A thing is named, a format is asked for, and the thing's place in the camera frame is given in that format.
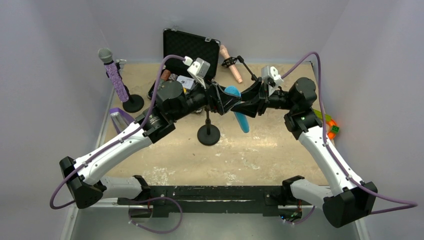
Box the blue microphone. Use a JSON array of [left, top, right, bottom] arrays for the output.
[[224, 86, 250, 133]]

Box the black tripod shock-mount stand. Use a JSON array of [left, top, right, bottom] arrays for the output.
[[221, 55, 259, 82]]

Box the pink microphone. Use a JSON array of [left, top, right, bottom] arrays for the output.
[[219, 44, 243, 84]]

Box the black round-base clip stand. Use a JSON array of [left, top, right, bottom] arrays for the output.
[[116, 63, 145, 113]]

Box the purple glitter microphone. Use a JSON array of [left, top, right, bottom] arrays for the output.
[[97, 47, 130, 103]]

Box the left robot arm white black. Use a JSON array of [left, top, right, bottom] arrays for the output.
[[59, 80, 242, 209]]

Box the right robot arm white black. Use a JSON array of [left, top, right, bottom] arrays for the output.
[[231, 77, 378, 228]]

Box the white card deck box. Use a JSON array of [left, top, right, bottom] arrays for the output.
[[176, 75, 196, 91]]

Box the black poker chip case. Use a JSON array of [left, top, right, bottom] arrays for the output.
[[159, 28, 221, 103]]

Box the small green block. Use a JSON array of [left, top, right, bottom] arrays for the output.
[[330, 125, 340, 135]]

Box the orange toy piece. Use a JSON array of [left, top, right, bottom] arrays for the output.
[[326, 119, 340, 140]]

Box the purple metronome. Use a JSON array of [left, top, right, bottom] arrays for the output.
[[109, 107, 135, 134]]

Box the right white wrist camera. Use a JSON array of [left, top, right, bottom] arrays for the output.
[[261, 65, 284, 97]]

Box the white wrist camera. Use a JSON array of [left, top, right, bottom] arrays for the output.
[[261, 65, 284, 97], [182, 56, 211, 89]]

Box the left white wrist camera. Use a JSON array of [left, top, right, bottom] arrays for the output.
[[182, 56, 211, 89]]

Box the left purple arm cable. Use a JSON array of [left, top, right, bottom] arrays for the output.
[[49, 54, 186, 211]]

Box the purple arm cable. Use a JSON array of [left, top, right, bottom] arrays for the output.
[[49, 54, 186, 211], [280, 51, 419, 216]]

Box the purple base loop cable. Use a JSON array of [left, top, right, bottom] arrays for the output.
[[128, 197, 184, 235]]

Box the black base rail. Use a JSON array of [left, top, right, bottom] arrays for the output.
[[117, 185, 310, 218]]

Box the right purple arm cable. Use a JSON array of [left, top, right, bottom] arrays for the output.
[[280, 51, 419, 216]]

